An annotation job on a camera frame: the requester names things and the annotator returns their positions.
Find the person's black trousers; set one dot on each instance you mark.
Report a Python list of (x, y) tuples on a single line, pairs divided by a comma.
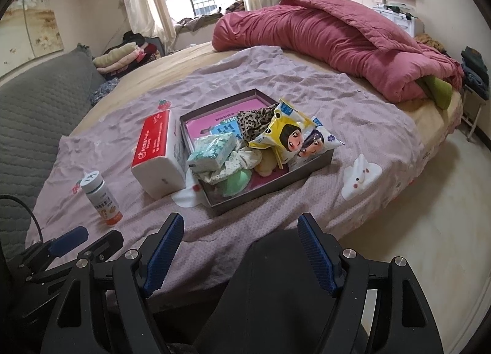
[(276, 292)]

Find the cream bunny plush pink dress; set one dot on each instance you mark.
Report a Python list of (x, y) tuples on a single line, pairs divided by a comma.
[(264, 166)]

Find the leopard print cloth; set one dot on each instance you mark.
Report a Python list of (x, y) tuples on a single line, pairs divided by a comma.
[(253, 120)]

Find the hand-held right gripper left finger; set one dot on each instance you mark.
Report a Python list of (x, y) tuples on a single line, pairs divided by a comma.
[(163, 254)]

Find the dark blue floral cloth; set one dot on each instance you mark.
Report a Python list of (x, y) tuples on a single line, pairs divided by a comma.
[(103, 91)]

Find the pink folded blanket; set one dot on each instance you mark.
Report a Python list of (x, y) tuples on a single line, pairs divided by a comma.
[(121, 67)]

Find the pink shallow box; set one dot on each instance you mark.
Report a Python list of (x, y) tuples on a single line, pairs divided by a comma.
[(268, 191)]

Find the windowsill bedding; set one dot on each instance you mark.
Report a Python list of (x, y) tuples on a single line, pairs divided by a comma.
[(199, 22)]

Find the dark clothes pile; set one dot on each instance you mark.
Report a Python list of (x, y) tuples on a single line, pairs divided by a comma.
[(147, 42)]

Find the grey quilted headboard cover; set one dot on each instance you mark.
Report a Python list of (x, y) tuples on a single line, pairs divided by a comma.
[(38, 116)]

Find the white cabinet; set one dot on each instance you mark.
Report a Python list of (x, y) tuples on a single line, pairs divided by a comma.
[(399, 16)]

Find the white metal chair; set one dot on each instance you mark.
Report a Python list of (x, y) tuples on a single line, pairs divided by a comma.
[(473, 112)]

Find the blue white snack packet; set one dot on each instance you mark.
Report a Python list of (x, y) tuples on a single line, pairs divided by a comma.
[(314, 143)]

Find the green round sponge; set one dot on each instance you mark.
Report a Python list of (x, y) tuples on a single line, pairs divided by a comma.
[(232, 181)]

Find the cream folded blanket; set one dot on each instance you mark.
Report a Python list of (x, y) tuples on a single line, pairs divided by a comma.
[(115, 55)]

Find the green pillow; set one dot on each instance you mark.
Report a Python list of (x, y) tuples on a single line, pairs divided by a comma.
[(437, 89)]

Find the yellow snack packet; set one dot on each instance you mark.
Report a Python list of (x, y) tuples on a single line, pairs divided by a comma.
[(280, 131)]

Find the pink book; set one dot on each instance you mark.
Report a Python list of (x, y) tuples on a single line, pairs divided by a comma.
[(203, 123)]

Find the wall painting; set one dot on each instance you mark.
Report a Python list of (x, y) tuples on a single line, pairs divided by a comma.
[(30, 20)]

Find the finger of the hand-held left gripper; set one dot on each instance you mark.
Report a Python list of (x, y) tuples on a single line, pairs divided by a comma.
[(105, 242), (69, 239)]

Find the teal pocket tissue pack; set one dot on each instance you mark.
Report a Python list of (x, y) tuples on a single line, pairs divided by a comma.
[(211, 150)]

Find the folded clothes pile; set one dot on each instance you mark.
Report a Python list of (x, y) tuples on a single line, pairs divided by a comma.
[(475, 74)]

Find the white pill bottle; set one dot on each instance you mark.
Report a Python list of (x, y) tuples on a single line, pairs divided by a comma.
[(99, 196)]

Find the beige bed sheet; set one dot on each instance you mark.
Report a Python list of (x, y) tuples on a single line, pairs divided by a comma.
[(172, 66)]

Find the red tissue pack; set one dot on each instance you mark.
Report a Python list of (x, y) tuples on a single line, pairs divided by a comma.
[(157, 154)]

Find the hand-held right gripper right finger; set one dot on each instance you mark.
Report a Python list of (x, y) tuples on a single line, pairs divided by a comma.
[(316, 254)]

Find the pink duvet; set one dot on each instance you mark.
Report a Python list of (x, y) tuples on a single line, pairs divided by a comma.
[(337, 39)]

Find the purple printed blanket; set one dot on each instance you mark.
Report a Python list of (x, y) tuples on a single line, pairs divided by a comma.
[(268, 70)]

